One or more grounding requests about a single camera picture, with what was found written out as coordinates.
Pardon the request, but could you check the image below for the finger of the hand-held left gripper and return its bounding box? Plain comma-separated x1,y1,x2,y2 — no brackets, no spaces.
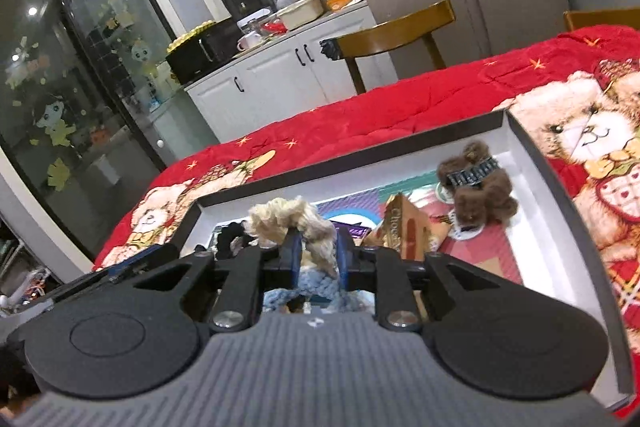
95,244,179,275

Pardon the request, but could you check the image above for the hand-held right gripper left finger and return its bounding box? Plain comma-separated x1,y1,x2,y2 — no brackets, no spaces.
131,229,304,334

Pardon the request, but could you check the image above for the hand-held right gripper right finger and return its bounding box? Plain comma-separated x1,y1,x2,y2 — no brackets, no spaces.
335,231,503,334

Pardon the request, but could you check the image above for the blue and beige braided scrunchie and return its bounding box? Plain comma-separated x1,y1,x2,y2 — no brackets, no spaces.
247,197,362,314

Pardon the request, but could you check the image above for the brown fuzzy bear hair clip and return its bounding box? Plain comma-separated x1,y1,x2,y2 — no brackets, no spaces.
436,140,519,229

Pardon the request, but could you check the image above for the shallow black and white box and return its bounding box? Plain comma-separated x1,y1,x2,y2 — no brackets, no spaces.
179,108,637,411

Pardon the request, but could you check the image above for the purple snack packet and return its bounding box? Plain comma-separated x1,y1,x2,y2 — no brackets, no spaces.
325,218,374,244

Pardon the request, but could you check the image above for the metal storage rack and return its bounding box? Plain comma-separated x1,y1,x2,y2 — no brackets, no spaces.
0,222,53,313

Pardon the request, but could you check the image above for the orange chocolate packet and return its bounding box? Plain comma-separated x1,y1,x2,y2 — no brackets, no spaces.
369,193,437,261

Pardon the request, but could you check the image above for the colourful printed paper sheet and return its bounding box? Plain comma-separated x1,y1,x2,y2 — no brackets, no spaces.
312,174,523,288

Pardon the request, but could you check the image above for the glass sliding door with stickers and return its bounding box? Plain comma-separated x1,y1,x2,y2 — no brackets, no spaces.
0,0,202,259

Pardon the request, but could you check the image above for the red bear printed blanket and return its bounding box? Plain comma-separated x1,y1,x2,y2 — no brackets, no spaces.
91,25,640,419

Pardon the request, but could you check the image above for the white kitchen cabinet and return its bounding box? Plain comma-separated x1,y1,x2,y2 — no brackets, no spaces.
184,1,399,144

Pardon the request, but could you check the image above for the black microwave oven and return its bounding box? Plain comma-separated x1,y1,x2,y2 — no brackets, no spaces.
165,21,242,84

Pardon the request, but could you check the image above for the white cup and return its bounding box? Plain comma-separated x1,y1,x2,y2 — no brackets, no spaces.
237,31,264,52

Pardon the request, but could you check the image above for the yellow cloth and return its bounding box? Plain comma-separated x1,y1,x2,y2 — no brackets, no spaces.
167,20,217,52

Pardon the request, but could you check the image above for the wooden chair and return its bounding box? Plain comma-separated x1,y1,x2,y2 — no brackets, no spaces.
563,8,640,32
321,0,457,96

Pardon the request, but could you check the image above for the clear container with white lid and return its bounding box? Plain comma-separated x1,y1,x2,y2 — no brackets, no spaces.
237,8,274,36

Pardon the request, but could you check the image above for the beige plastic basin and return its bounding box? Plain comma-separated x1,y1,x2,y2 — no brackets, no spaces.
276,0,327,30

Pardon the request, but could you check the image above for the black hair tie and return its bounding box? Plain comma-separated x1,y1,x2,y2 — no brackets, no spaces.
214,222,257,254

